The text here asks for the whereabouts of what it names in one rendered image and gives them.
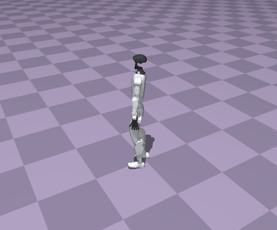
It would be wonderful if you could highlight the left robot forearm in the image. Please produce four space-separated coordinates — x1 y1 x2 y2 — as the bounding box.
132 98 139 120

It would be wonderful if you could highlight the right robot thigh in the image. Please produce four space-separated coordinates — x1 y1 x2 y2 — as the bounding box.
138 124 145 137

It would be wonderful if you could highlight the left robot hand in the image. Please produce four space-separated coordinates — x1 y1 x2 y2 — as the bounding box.
129 116 139 130

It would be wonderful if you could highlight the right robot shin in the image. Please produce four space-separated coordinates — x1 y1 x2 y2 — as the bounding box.
142 135 146 154

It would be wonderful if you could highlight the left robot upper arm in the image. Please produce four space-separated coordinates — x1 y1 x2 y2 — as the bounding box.
131 77 142 102

